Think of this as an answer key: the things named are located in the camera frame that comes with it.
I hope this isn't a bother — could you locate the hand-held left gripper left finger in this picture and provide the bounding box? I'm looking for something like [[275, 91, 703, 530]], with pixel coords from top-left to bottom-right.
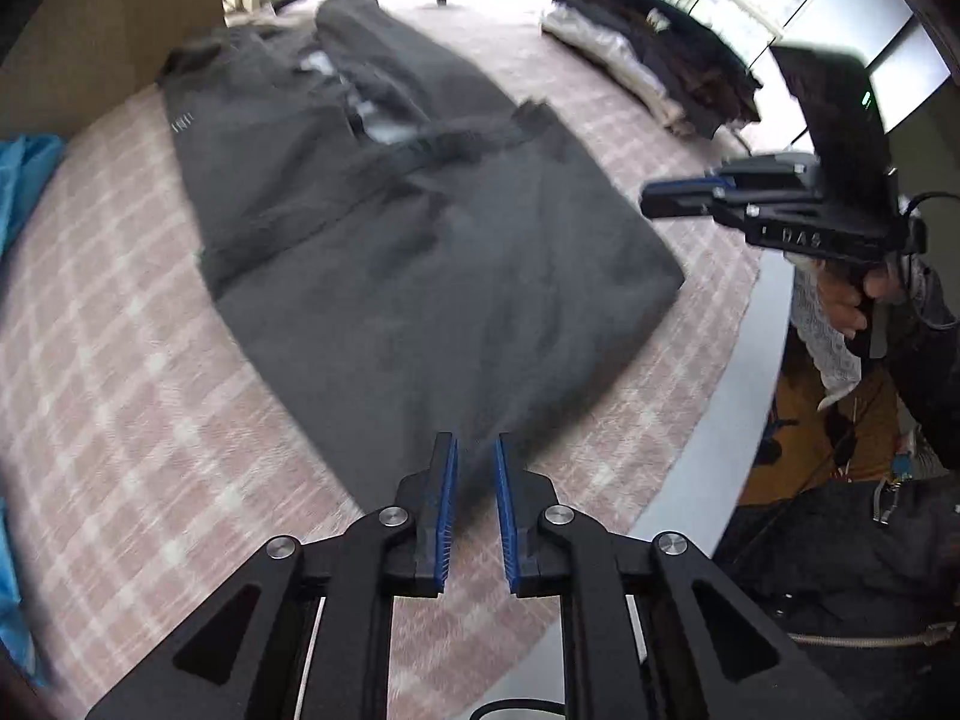
[[86, 431, 460, 720]]

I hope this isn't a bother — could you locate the dark grey daisy print t-shirt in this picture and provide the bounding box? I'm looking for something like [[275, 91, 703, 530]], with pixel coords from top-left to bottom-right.
[[154, 0, 687, 515]]

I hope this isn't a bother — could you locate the beige braided cord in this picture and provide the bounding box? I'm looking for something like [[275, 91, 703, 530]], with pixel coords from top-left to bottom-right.
[[787, 624, 960, 650]]

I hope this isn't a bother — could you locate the pink plaid blanket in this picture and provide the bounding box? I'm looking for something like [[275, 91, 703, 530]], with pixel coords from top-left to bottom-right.
[[0, 0, 766, 720]]

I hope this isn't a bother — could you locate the white lace cloth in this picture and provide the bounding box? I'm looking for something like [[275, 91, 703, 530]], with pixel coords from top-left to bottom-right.
[[791, 262, 863, 411]]

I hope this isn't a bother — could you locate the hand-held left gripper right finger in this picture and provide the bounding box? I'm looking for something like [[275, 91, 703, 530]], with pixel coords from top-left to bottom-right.
[[493, 431, 863, 720]]

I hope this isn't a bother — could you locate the person's black jacket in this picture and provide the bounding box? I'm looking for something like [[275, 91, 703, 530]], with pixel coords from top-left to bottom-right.
[[712, 465, 960, 720]]

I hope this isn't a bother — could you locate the stack of folded dark clothes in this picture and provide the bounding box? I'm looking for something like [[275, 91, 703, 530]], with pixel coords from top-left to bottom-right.
[[540, 0, 762, 140]]

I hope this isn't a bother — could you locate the person's right hand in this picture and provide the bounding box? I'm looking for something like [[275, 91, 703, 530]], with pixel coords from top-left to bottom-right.
[[812, 261, 910, 341]]

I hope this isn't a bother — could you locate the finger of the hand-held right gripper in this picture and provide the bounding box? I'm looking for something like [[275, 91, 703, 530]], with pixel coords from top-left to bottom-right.
[[639, 175, 745, 224]]

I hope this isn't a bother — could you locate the blue satin cloth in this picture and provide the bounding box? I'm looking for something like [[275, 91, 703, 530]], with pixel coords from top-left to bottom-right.
[[0, 135, 68, 691]]

